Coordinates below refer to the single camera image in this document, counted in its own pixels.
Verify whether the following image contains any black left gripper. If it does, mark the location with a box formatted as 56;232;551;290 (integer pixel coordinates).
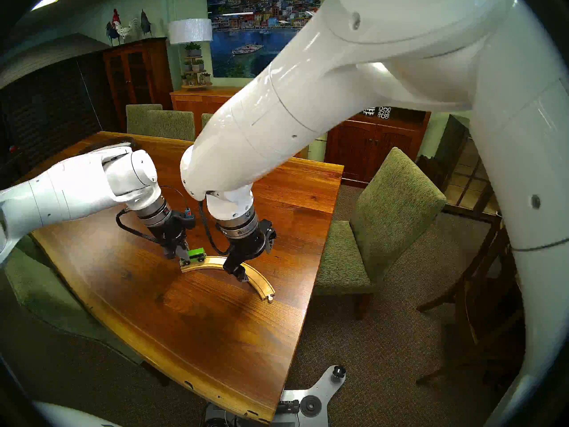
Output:
151;210;196;267

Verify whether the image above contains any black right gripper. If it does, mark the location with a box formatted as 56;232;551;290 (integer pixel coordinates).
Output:
221;221;277;283

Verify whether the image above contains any curved wooden track piece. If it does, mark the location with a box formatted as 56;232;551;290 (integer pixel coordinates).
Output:
180;256;229;274
242;262;276;303

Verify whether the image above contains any oval tray blue inlay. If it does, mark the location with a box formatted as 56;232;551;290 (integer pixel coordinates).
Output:
79;136;139;156

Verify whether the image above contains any wooden sideboard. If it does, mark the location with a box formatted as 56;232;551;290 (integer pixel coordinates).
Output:
170;86;243;117

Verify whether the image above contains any dark wooden bookshelf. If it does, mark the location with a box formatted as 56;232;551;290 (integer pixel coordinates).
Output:
325;106;432;186

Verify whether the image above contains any tiered wooden plant stand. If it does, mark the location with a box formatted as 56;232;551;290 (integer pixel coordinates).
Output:
180;41;212;91

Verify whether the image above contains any dark wooden glass-door cabinet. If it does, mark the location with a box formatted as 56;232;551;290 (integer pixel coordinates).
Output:
103;37;174;132

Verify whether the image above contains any dark slatted window blind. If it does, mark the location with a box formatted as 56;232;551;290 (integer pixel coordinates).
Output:
0;34;120;177

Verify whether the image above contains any harbour town painting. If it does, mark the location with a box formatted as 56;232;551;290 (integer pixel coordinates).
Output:
206;0;322;80

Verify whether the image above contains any dark wooden chair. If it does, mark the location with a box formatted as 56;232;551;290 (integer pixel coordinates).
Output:
416;217;525;387

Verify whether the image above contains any white drum lampshade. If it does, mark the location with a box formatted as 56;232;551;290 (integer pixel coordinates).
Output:
168;18;213;45

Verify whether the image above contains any white rooster figurine red comb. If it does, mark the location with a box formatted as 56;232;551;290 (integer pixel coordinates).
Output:
111;8;142;43

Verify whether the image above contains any black corrugated cable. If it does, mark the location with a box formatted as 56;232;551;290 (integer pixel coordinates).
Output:
116;207;161;245
198;201;234;258

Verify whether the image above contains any thin cable with blue connector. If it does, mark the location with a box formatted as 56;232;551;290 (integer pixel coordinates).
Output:
161;185;197;230

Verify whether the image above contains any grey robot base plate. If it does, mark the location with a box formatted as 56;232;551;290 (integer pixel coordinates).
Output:
276;365;346;427

